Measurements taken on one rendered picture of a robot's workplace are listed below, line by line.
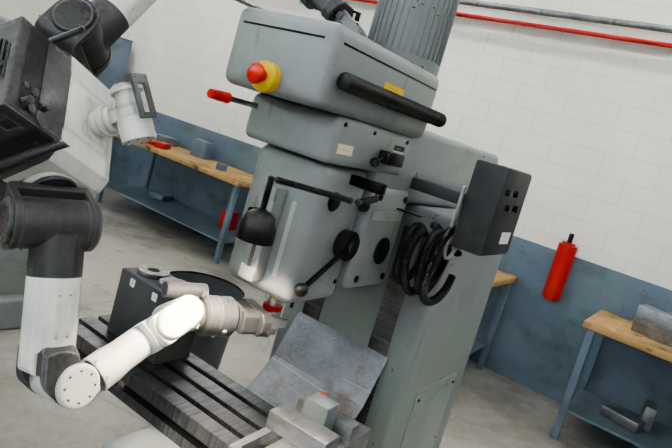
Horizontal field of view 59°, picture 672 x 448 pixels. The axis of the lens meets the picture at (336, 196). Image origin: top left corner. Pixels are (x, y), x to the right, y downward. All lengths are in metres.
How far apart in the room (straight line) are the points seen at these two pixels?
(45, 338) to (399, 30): 1.00
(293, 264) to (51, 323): 0.47
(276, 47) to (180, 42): 7.08
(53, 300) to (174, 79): 7.16
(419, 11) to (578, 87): 4.11
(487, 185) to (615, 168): 4.03
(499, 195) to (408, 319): 0.47
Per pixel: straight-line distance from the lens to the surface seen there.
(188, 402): 1.55
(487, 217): 1.38
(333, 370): 1.74
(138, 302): 1.71
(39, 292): 1.14
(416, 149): 1.52
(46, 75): 1.20
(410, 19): 1.50
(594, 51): 5.59
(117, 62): 8.69
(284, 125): 1.26
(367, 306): 1.71
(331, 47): 1.12
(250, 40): 1.24
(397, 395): 1.71
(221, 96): 1.23
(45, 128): 1.15
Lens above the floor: 1.71
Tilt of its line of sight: 7 degrees down
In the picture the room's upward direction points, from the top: 16 degrees clockwise
